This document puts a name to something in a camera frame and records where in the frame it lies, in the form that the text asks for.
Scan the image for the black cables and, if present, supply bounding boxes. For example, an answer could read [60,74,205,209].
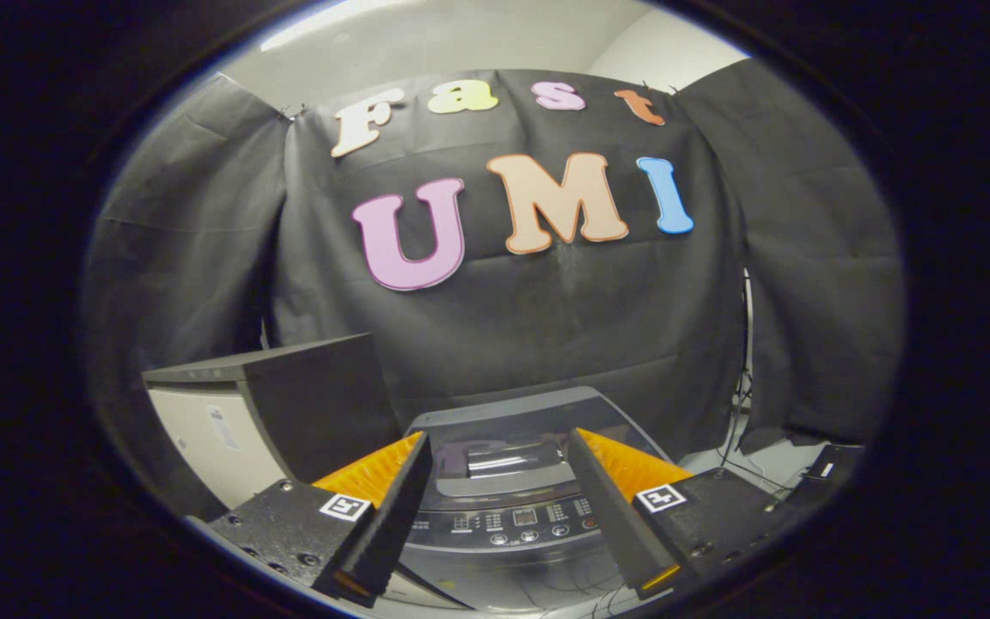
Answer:
[718,267,797,493]

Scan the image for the black device on floor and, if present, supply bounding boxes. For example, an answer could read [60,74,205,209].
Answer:
[804,443,867,493]

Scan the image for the grey washing machine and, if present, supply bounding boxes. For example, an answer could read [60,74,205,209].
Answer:
[392,385,694,616]

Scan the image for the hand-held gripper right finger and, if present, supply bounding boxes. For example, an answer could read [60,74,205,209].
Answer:
[568,427,805,602]

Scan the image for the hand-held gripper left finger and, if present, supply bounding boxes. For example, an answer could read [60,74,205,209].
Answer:
[188,432,433,609]

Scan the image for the black backdrop cloth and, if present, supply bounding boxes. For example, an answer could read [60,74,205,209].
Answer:
[82,58,904,517]

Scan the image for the grey cabinet with dark top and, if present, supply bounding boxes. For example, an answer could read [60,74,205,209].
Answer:
[141,334,470,611]

